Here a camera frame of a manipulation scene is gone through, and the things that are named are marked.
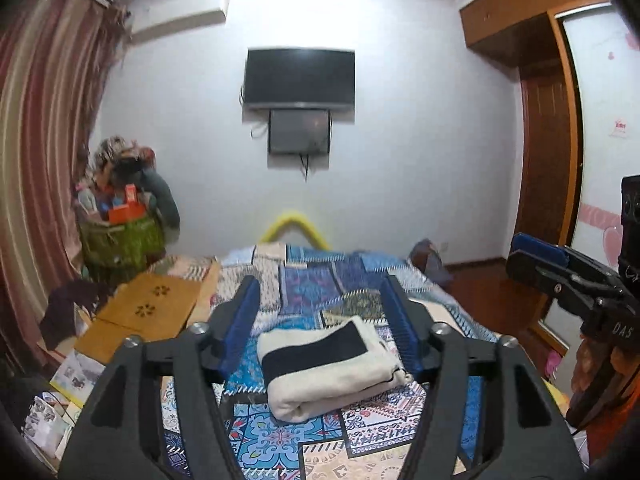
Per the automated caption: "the red striped curtain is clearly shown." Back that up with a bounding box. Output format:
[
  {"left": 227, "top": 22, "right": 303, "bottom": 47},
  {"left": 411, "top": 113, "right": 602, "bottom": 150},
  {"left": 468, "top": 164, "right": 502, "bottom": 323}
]
[{"left": 1, "top": 0, "right": 126, "bottom": 362}]

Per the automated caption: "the brown wooden wardrobe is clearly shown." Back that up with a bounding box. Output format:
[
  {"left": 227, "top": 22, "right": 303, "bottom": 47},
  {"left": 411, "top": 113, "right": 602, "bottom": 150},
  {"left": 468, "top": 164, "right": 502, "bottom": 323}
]
[{"left": 460, "top": 0, "right": 606, "bottom": 245}]

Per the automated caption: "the grey backpack on floor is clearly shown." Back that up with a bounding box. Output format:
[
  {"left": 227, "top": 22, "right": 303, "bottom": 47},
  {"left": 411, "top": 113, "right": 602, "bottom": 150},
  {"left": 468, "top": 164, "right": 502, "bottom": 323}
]
[{"left": 409, "top": 238, "right": 452, "bottom": 287}]

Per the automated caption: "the small black wall monitor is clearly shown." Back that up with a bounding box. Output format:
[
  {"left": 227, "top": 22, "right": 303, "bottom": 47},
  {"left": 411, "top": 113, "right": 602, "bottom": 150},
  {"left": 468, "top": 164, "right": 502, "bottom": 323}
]
[{"left": 268, "top": 110, "right": 331, "bottom": 156}]

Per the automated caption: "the black and white striped sweater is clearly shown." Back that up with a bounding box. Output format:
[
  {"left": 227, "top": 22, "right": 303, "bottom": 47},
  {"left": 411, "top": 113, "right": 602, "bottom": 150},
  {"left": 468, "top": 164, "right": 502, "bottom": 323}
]
[{"left": 257, "top": 316, "right": 412, "bottom": 424}]

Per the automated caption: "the yellow foam headboard arch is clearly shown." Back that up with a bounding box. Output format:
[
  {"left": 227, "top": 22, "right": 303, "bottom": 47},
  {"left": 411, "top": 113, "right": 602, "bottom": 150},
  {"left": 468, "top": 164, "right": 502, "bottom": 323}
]
[{"left": 260, "top": 210, "right": 331, "bottom": 250}]

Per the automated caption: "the green fabric storage basket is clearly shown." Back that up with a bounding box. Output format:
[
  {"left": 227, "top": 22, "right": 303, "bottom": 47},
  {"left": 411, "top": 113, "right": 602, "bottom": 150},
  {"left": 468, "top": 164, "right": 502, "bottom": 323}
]
[{"left": 79, "top": 216, "right": 165, "bottom": 271}]

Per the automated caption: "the white sliding wardrobe door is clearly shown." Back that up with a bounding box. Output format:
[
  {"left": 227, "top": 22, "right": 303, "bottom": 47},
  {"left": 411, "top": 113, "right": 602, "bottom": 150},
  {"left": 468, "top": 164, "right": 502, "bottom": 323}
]
[{"left": 539, "top": 4, "right": 640, "bottom": 356}]

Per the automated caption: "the large black wall television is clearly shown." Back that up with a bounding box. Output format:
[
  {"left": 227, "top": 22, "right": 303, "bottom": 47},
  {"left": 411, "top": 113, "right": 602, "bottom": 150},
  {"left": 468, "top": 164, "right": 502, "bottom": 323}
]
[{"left": 242, "top": 48, "right": 356, "bottom": 110}]

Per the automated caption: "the blue patchwork bedspread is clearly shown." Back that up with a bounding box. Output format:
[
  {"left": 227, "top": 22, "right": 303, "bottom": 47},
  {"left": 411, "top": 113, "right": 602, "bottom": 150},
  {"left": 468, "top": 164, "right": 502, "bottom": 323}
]
[{"left": 152, "top": 243, "right": 496, "bottom": 479}]

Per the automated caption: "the white wall air conditioner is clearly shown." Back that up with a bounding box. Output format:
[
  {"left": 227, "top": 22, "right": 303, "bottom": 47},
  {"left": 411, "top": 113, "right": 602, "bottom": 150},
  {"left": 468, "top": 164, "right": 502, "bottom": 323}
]
[{"left": 130, "top": 0, "right": 229, "bottom": 44}]

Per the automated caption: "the dark clothes pile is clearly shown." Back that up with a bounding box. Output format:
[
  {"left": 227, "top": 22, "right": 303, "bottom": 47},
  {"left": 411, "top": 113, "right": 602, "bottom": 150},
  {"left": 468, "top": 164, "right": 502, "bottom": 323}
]
[{"left": 39, "top": 278, "right": 110, "bottom": 350}]

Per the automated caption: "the dark green plush toy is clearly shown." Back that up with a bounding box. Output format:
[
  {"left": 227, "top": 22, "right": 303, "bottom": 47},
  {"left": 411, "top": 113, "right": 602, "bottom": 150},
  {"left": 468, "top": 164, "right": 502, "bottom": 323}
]
[{"left": 141, "top": 169, "right": 180, "bottom": 230}]

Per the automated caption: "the wooden folding lap table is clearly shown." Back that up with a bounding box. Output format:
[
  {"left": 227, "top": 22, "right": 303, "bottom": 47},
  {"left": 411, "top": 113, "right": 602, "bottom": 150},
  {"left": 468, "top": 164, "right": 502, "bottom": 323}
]
[{"left": 74, "top": 272, "right": 201, "bottom": 365}]

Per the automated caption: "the orange red box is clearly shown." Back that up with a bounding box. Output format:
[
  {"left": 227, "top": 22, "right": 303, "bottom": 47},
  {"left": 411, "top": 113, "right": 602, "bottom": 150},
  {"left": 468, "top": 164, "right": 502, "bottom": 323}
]
[{"left": 108, "top": 203, "right": 146, "bottom": 224}]

